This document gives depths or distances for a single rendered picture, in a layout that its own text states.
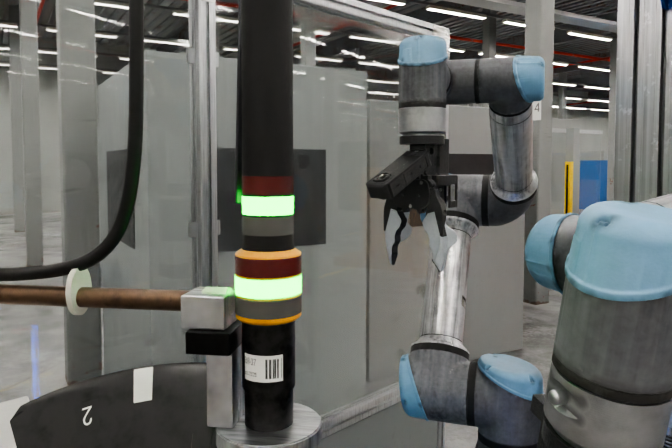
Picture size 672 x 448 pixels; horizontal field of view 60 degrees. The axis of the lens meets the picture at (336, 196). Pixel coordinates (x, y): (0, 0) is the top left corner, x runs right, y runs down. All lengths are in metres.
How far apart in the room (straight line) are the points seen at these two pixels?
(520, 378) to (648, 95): 0.54
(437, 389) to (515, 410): 0.14
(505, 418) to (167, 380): 0.71
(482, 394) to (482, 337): 3.95
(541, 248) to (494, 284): 4.50
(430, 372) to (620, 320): 0.80
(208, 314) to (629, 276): 0.26
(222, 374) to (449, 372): 0.80
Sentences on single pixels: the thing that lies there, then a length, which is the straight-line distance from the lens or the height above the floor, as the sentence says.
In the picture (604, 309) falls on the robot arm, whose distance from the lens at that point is 0.39.
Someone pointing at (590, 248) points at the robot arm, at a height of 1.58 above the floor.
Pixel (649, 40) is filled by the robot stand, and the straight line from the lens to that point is 1.18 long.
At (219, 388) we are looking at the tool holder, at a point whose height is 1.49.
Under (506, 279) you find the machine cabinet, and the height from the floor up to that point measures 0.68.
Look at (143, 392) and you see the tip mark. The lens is 0.58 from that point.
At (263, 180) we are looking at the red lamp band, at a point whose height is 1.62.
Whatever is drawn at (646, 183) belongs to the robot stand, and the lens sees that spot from 1.16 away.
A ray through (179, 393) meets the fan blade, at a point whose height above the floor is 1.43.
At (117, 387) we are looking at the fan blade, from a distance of 0.59.
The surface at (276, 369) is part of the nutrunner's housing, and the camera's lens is 0.39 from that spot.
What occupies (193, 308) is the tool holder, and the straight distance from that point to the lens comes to 0.39.
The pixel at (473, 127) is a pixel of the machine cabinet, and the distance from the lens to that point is 4.81.
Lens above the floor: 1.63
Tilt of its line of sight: 3 degrees down
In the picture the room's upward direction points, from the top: straight up
